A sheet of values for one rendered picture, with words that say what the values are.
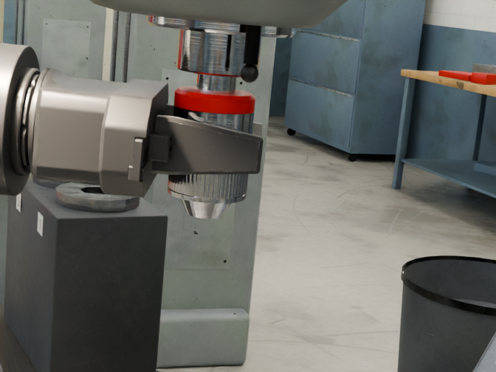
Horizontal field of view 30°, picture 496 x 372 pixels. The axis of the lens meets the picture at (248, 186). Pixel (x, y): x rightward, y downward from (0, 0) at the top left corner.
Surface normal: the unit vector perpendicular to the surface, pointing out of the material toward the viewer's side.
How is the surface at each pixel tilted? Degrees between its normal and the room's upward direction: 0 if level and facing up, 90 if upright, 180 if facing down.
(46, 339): 90
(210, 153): 90
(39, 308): 90
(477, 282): 86
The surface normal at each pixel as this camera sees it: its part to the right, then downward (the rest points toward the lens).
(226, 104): 0.32, 0.22
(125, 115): 0.07, -0.55
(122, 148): -0.01, 0.21
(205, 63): -0.29, 0.17
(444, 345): -0.60, 0.18
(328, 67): -0.93, -0.01
